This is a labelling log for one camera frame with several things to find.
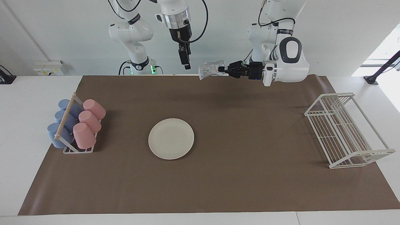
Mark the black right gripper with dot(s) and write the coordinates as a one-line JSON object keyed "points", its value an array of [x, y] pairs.
{"points": [[181, 37]]}

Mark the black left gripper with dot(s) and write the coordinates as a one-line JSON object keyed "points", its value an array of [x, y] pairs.
{"points": [[250, 70]]}

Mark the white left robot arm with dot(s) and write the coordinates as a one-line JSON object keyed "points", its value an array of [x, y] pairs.
{"points": [[290, 68]]}

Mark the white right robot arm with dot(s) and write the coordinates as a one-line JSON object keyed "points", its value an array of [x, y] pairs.
{"points": [[134, 31]]}

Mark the cream round plate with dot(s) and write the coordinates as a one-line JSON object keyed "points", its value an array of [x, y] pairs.
{"points": [[171, 139]]}

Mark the pink plastic cup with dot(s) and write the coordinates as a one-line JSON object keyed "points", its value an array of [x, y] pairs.
{"points": [[84, 137], [90, 120], [95, 107]]}

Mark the brown table mat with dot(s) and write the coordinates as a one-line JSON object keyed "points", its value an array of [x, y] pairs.
{"points": [[218, 175]]}

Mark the blue plastic cup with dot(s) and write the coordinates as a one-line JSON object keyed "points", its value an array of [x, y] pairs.
{"points": [[53, 134], [63, 104], [72, 122]]}

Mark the white cup holder rack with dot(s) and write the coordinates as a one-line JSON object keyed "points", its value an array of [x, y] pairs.
{"points": [[65, 116]]}

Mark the white wall socket box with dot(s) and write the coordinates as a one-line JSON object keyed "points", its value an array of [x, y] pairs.
{"points": [[50, 68]]}

